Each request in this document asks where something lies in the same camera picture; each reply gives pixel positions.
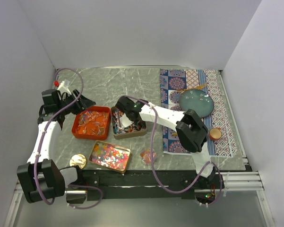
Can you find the clear plastic jar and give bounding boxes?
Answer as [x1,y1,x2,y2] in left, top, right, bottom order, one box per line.
[140,148,156,165]

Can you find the gold jar lid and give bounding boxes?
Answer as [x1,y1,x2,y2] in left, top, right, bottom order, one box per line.
[69,154,87,169]

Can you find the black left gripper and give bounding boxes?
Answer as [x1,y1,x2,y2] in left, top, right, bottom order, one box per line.
[58,89,95,115]

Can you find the teal ceramic plate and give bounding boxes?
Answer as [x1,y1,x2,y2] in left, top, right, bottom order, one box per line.
[179,89,214,118]

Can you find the copper cup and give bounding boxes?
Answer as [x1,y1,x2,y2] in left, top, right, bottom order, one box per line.
[208,128,223,141]

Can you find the beige tin of small lollipops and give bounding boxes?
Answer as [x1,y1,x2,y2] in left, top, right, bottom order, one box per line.
[111,106,147,140]

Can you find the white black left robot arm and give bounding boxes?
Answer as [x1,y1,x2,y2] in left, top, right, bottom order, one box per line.
[17,89,96,204]

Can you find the patterned blue placemat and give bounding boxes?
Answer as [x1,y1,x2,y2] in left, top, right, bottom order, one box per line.
[160,69,238,157]

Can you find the gold tin of star candies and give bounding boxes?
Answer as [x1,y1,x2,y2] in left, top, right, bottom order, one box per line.
[88,140,131,174]

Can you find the orange tin of lollipops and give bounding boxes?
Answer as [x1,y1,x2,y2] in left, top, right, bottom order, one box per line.
[71,106,111,140]

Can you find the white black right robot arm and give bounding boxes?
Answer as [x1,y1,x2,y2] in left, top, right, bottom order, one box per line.
[115,96,216,189]

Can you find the black aluminium mounting rail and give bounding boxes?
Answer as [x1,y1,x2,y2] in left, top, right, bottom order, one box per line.
[14,169,265,206]

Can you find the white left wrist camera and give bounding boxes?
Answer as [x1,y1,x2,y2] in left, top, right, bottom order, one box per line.
[57,79,71,95]

